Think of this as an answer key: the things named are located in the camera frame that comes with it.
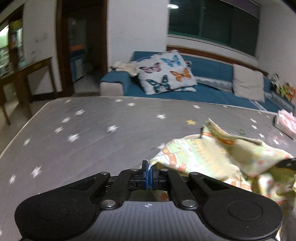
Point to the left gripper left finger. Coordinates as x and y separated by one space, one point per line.
123 185

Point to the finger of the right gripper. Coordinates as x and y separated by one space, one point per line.
287 163

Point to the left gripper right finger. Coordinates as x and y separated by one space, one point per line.
173 183

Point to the patterned green children's garment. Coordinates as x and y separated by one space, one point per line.
246 163

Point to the pink tissue box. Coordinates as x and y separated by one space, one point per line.
285 122

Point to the round beige storage bag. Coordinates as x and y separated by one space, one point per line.
192 137

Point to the orange plush toy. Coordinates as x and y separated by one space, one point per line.
287 92

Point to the panda plush toy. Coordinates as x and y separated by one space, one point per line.
274 78

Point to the beige cushion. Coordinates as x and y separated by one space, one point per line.
248 83

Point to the butterfly print pillow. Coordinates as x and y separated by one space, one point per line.
165 72

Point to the cream cloth on sofa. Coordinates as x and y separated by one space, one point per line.
130 68

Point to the blue sofa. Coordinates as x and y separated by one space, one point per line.
214 86

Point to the dark window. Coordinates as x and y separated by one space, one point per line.
234 24

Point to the dark wooden side table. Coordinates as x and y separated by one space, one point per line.
20 80

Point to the dark wooden doorway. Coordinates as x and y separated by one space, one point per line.
81 41

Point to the wooden display cabinet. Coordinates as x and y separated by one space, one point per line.
12 40

